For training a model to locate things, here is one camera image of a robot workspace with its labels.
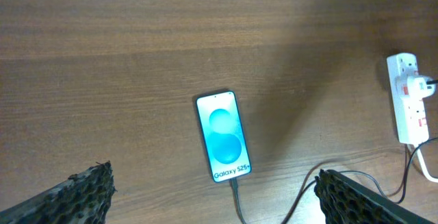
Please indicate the white USB charger plug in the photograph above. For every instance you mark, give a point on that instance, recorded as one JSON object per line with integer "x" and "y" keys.
{"x": 415, "y": 86}

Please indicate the blue Galaxy smartphone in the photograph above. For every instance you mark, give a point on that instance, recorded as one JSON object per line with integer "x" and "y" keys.
{"x": 223, "y": 136}

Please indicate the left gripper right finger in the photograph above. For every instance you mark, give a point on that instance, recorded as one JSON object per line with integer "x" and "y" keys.
{"x": 344, "y": 201}

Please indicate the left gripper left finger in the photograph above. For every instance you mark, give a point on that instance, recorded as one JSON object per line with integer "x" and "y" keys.
{"x": 84, "y": 197}

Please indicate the white power strip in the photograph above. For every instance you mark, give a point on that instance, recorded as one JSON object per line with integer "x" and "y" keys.
{"x": 409, "y": 113}

